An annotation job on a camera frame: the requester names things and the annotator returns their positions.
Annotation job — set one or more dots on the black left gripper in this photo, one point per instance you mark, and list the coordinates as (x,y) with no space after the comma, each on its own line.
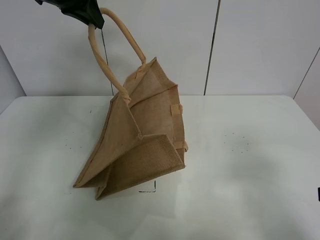
(86,11)

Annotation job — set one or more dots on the brown linen tote bag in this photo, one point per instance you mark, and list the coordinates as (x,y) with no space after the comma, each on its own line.
(143,136)

